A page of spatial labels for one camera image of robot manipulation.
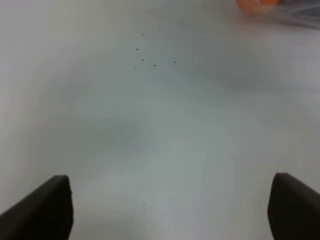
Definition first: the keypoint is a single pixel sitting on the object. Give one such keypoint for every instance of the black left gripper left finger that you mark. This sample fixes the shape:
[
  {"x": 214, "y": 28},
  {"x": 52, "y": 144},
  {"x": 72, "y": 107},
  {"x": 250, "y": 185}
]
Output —
[{"x": 47, "y": 213}]

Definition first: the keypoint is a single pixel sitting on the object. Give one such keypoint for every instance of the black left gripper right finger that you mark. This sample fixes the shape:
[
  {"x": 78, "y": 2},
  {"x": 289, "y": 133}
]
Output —
[{"x": 293, "y": 209}]

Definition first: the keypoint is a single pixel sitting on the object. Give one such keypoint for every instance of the clear zip bag blue strip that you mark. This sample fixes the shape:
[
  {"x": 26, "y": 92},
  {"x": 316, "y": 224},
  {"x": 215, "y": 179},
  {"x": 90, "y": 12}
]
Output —
[{"x": 291, "y": 13}]

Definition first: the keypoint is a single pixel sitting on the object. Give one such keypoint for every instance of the orange fruit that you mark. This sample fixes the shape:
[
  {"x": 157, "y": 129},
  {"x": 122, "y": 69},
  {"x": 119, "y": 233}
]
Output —
[{"x": 254, "y": 7}]

